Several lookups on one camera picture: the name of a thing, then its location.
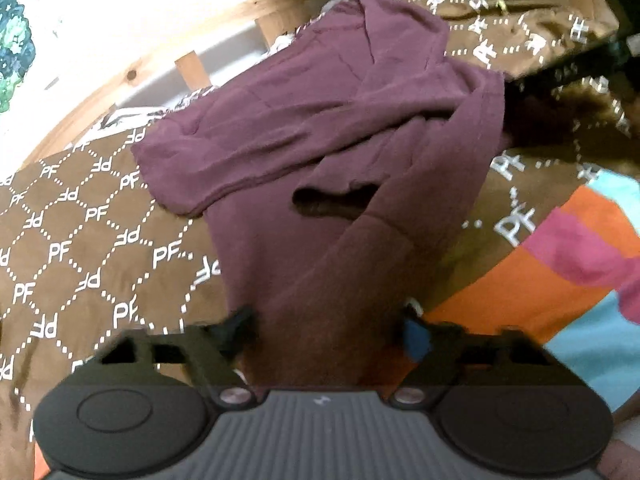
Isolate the wooden bed frame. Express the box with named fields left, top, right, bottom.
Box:
left=20, top=0, right=362, bottom=171

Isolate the brown printed blanket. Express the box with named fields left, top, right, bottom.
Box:
left=0, top=0, right=640, bottom=480

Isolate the green character wall poster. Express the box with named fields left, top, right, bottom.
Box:
left=0, top=0, right=38, bottom=113

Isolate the maroon long-sleeve sweater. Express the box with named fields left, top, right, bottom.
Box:
left=131, top=0, right=507, bottom=391

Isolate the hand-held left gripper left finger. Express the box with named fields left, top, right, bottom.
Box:
left=95, top=305, right=261, bottom=409

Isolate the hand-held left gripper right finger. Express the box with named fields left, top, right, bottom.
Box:
left=390, top=307, right=556, bottom=408

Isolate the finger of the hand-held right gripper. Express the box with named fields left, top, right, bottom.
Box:
left=517, top=52, right=640, bottom=97

